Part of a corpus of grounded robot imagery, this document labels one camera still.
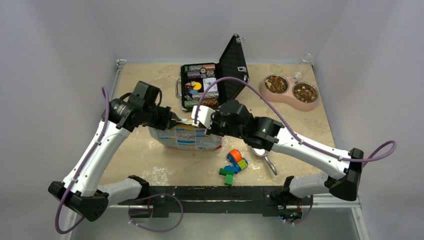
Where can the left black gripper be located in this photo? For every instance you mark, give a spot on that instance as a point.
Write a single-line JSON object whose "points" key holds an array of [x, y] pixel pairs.
{"points": [[166, 122]]}

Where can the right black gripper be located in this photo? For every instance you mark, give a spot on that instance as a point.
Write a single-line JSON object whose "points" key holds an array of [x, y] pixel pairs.
{"points": [[214, 116]]}

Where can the colourful pet food bag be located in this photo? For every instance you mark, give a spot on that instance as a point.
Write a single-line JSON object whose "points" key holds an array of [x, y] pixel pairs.
{"points": [[185, 136]]}

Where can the metal food scoop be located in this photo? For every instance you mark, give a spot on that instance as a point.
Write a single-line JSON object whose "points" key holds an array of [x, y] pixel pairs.
{"points": [[264, 153]]}

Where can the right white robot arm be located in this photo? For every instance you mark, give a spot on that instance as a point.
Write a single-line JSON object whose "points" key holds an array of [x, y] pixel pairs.
{"points": [[340, 171]]}

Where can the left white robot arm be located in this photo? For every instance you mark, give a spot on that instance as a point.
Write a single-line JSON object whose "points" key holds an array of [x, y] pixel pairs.
{"points": [[80, 190]]}

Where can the pink double pet bowl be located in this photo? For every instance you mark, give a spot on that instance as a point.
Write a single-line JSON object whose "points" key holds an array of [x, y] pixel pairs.
{"points": [[302, 96]]}

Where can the orange blue toy car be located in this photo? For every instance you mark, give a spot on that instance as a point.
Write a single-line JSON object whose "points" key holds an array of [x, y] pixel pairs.
{"points": [[237, 160]]}

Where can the blue toy brick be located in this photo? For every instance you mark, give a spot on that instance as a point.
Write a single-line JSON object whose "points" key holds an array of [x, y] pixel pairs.
{"points": [[232, 168]]}

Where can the green toy brick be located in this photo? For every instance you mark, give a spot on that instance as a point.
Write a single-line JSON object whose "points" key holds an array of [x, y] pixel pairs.
{"points": [[229, 176]]}

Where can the black poker chip case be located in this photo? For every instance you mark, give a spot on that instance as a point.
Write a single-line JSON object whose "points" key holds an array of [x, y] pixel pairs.
{"points": [[197, 77]]}

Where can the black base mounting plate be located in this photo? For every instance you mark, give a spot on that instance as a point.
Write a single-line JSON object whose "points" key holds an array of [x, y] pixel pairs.
{"points": [[268, 201]]}

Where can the clear water bottle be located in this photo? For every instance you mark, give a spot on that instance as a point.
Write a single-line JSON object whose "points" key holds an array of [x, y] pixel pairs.
{"points": [[303, 66]]}

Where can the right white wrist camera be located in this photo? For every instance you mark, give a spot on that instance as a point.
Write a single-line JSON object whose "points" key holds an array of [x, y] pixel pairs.
{"points": [[202, 115]]}

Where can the aluminium frame rail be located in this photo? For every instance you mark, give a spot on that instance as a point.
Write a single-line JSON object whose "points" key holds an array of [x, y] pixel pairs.
{"points": [[327, 200]]}

